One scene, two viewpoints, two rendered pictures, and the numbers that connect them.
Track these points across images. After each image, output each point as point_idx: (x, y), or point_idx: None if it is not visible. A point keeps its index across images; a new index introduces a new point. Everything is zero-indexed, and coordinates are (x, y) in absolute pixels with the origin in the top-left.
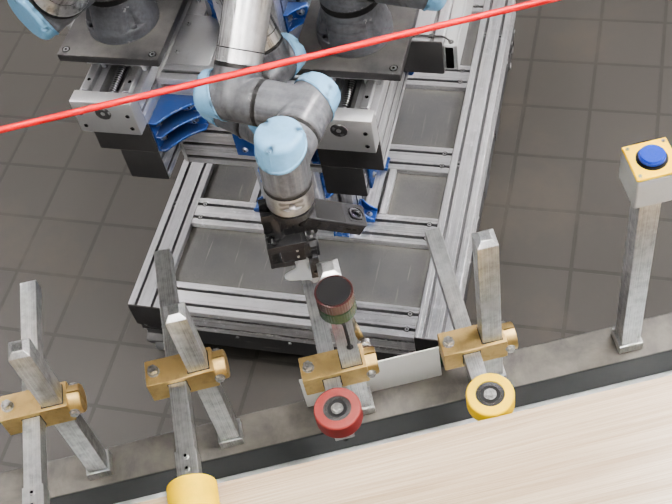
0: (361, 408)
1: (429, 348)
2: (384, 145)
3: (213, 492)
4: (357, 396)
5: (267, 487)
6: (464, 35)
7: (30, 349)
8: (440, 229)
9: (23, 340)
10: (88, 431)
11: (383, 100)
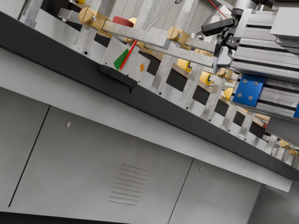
0: (116, 17)
1: (115, 38)
2: (241, 52)
3: (132, 21)
4: (121, 17)
5: None
6: (298, 28)
7: (215, 17)
8: (165, 37)
9: (219, 16)
10: (191, 80)
11: (262, 23)
